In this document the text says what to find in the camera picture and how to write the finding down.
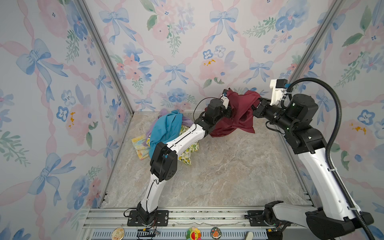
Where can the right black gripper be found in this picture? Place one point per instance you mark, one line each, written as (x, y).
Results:
(263, 107)

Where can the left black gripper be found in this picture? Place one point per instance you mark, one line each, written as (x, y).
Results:
(228, 113)

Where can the maroon cloth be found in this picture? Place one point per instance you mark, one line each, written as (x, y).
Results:
(242, 114)

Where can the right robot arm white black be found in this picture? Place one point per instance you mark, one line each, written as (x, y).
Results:
(339, 215)

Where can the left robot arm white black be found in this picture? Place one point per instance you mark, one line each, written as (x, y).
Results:
(164, 162)

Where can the lavender cloth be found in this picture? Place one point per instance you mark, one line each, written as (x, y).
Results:
(185, 121)

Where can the teal cloth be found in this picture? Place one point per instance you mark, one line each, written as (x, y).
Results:
(166, 129)

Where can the lemon print cloth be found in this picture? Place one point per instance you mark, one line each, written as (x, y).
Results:
(185, 157)

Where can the pastel yellow tie-dye cloth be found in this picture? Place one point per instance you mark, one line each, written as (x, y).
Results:
(141, 147)

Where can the colourful round sticker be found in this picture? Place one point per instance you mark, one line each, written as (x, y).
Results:
(193, 234)

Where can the beige oval sticker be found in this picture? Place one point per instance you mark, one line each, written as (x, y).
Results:
(118, 234)

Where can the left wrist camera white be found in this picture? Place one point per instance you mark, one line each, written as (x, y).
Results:
(224, 98)

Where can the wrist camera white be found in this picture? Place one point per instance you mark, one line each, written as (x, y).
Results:
(224, 98)
(278, 87)

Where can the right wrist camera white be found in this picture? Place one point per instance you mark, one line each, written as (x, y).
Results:
(278, 87)

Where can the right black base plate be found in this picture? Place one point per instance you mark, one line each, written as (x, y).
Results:
(261, 219)

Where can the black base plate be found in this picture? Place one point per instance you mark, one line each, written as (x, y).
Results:
(158, 218)
(261, 219)

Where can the aluminium rail frame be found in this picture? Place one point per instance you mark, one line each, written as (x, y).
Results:
(100, 224)

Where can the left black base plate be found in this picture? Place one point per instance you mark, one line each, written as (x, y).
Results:
(158, 218)

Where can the right aluminium corner post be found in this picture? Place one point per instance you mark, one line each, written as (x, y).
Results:
(321, 33)

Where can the aluminium corner post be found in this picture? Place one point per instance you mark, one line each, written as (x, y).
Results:
(321, 33)
(94, 32)

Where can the left aluminium corner post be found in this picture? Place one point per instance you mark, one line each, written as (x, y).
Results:
(94, 32)

